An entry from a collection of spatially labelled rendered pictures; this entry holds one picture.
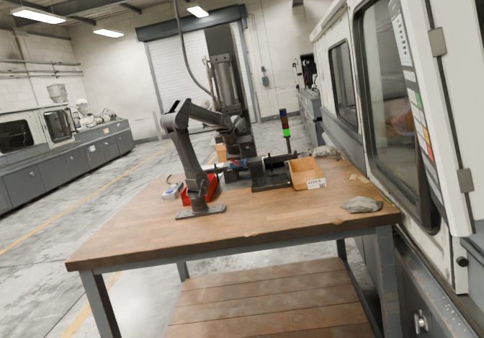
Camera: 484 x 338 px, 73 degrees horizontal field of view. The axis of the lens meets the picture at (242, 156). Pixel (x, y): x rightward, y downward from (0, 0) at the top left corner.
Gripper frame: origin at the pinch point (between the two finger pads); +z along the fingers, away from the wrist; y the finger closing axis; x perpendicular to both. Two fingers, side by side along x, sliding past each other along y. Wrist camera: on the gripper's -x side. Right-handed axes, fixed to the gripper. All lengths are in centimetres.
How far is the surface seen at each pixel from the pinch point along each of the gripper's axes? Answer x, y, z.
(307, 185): -29.3, -23.1, -3.4
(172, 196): 32.2, -9.7, 4.8
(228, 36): -6, 42, -44
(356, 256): -65, 12, 121
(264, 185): -11.9, -16.1, 0.4
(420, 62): -40, -72, -81
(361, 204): -43, -47, -17
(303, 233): -23, -54, -16
